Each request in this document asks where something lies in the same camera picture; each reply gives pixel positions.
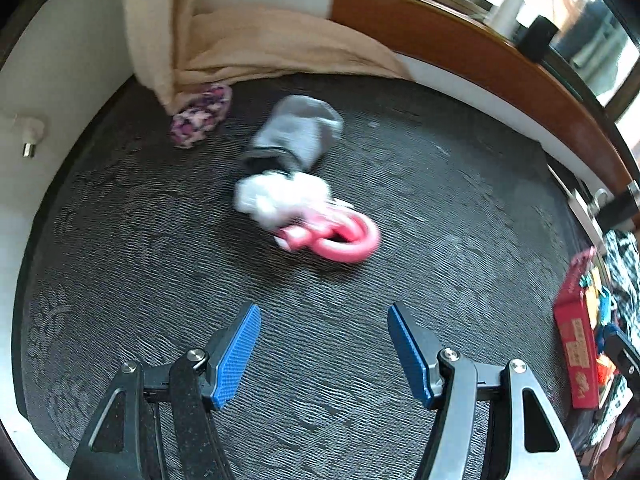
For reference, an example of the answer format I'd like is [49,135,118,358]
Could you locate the white fluffy sock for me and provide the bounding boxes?
[234,170,333,233]

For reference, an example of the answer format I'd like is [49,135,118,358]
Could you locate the blue snack packet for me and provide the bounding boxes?
[597,285,613,326]

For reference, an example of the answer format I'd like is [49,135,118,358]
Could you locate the grey knit sock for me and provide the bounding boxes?
[241,95,345,177]

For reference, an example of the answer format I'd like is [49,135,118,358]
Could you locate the orange perforated cube crate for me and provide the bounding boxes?
[596,355,618,396]

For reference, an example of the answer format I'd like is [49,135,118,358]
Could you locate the black plug adapter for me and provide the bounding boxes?
[597,192,637,232]

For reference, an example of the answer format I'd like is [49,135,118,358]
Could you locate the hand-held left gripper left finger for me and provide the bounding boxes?
[67,304,262,480]

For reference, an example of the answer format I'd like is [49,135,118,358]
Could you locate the small pink leopard sock ball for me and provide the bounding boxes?
[169,84,234,150]

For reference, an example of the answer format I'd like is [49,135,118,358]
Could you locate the brown wooden window frame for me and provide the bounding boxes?
[332,0,636,201]

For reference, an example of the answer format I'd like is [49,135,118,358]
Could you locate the white power strip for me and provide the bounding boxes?
[547,162,610,241]

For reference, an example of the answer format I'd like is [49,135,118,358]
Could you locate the white power plug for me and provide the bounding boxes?
[14,114,50,159]

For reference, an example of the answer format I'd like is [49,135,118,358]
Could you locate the black white patterned cloth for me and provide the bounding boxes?
[600,230,640,321]

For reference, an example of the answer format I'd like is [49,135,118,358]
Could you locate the beige blanket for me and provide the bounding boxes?
[172,10,413,111]

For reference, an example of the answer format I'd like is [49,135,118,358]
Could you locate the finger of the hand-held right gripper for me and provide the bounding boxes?
[602,325,640,391]

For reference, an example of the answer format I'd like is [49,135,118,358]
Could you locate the white cylinder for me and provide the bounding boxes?
[492,0,523,40]

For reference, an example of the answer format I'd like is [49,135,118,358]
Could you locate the black box on sill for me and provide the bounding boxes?
[521,15,558,60]

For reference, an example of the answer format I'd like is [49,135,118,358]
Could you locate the beige curtain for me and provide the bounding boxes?
[110,0,207,111]

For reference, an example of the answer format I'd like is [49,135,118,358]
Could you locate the dark patterned mat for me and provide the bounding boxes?
[12,72,616,480]

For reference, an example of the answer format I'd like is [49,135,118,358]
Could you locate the red box container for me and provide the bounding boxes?
[554,246,640,411]

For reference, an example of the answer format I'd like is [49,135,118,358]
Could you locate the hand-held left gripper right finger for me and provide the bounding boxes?
[389,302,583,480]

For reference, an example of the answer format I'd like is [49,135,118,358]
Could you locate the pink twisty toy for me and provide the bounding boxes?
[272,199,382,263]

